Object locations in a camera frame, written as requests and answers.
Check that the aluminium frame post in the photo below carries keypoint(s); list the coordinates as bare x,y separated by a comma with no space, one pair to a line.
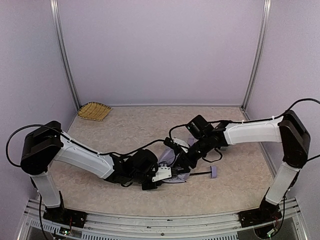
258,53
54,6

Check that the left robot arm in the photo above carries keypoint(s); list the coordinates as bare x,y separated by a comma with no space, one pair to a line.
49,143

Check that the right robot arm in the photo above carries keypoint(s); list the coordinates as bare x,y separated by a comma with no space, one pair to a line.
243,173

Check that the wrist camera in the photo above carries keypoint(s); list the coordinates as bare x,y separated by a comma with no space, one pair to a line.
176,145
164,172

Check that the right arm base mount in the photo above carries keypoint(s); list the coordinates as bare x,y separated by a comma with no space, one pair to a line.
258,216

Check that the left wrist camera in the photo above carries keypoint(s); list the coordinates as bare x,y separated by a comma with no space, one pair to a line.
164,172

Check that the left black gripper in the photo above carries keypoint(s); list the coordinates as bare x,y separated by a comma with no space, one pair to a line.
149,185

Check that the left aluminium frame post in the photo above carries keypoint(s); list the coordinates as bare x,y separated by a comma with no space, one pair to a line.
54,6

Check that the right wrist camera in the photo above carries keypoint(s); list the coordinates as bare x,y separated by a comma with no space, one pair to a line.
176,145

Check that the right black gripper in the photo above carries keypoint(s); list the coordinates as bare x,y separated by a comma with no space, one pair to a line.
183,162

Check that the lavender folding umbrella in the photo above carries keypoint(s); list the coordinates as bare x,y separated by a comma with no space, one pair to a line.
168,158

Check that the yellow woven mat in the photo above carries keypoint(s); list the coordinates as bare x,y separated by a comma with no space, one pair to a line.
94,111

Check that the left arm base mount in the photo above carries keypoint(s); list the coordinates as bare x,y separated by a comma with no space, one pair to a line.
68,217

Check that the front aluminium rail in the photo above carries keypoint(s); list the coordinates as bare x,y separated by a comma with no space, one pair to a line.
107,226

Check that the right aluminium frame post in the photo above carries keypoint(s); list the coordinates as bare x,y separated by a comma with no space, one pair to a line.
258,53

